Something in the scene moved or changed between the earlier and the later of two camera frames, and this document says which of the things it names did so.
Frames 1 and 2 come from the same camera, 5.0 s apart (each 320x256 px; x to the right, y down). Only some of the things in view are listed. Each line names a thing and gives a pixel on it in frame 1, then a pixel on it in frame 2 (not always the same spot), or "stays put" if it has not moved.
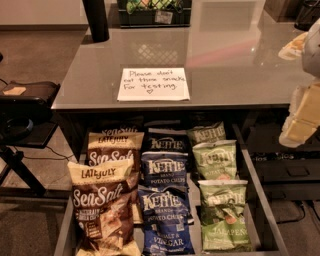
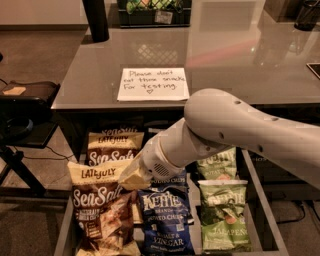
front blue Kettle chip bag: [167, 217] stays put
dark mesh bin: [307, 13] stays put
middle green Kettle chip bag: [216, 161] stays put
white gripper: [312, 51] -> [154, 161]
